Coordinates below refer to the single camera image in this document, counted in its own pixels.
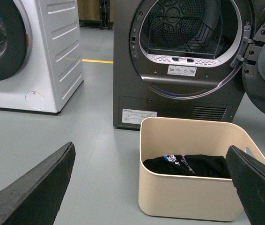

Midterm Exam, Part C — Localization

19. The beige plastic laundry hamper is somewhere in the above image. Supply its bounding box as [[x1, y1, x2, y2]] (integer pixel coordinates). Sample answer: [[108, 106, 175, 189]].
[[138, 117, 265, 222]]

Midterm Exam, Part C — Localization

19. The black metal rack frame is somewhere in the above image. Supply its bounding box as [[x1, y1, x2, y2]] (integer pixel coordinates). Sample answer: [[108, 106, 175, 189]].
[[77, 0, 115, 30]]

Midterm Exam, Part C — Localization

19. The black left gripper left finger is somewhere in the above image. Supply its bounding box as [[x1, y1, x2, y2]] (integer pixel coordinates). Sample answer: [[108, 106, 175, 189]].
[[0, 142, 76, 225]]

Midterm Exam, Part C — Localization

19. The black printed t-shirt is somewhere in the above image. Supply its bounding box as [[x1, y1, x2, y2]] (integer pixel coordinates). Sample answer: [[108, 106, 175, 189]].
[[143, 154, 231, 179]]

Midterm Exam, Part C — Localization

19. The white washing machine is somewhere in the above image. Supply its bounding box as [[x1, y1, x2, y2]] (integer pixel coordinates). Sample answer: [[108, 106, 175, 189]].
[[0, 0, 83, 113]]

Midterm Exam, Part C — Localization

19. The dark grey tumble dryer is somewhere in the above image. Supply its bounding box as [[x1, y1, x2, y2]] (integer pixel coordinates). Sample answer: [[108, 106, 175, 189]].
[[113, 0, 252, 129]]

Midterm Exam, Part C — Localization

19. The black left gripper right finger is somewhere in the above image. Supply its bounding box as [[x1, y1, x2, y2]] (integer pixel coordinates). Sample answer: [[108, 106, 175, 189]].
[[226, 145, 265, 225]]

